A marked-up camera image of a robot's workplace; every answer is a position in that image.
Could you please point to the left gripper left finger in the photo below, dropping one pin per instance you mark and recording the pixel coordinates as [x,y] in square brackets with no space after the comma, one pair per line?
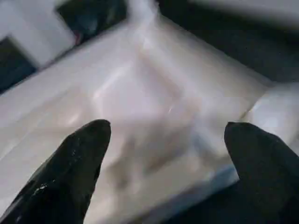
[63,182]

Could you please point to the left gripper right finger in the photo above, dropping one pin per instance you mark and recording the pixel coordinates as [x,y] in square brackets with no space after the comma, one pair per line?
[268,182]

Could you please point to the white plastic table top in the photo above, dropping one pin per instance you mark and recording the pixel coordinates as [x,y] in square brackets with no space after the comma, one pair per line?
[151,105]

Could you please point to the white plastic table leg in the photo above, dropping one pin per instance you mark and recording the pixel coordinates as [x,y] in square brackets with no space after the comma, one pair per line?
[146,14]

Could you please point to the white cabinet with glass doors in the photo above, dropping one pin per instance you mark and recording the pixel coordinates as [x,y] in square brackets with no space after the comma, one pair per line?
[35,30]

